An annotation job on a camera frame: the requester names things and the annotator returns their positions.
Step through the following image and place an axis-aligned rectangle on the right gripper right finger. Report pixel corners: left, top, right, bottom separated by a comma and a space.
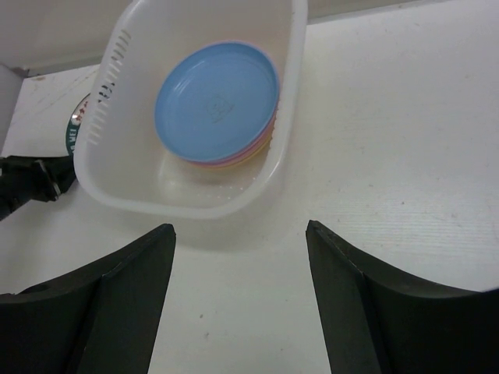
306, 221, 498, 373

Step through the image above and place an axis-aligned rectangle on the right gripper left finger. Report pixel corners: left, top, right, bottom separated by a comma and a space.
1, 224, 176, 373

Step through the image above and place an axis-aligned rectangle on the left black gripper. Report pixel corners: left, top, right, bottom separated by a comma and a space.
1, 156, 76, 219

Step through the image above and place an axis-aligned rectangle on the green-rimmed white plate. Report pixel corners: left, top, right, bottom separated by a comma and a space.
65, 94, 90, 156

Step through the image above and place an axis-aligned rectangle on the blue plate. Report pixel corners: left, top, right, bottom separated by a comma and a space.
154, 41, 281, 163

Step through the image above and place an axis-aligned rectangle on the pink plate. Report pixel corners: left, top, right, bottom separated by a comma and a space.
182, 41, 282, 167

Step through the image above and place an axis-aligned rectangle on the yellow orange plate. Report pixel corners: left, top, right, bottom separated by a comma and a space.
202, 136, 272, 171

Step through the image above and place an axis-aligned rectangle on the white plastic bin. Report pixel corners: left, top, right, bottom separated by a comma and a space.
74, 1, 308, 219

